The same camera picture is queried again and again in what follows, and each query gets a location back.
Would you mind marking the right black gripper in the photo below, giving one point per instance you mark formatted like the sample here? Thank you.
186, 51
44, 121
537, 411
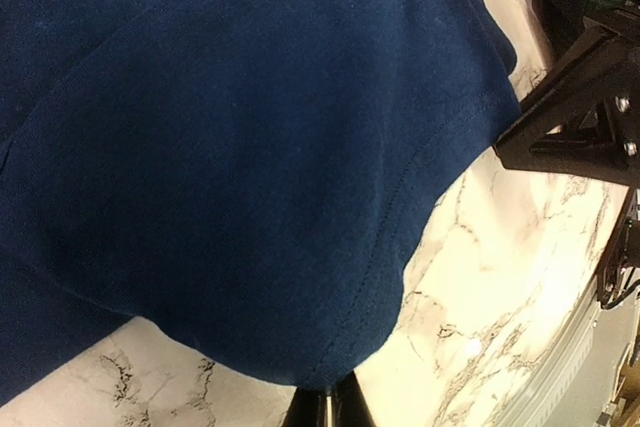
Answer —
582, 118

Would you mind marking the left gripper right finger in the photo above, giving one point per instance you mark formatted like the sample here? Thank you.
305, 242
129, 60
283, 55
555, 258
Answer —
348, 405

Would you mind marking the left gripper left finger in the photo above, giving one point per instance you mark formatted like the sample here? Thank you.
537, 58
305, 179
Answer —
308, 408

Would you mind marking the navy blue t-shirt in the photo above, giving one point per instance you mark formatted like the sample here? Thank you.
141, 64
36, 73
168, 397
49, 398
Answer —
252, 176

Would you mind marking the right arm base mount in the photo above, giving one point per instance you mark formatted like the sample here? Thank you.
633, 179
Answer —
620, 259

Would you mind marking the front aluminium rail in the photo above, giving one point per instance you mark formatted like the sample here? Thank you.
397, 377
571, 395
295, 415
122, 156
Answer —
582, 373

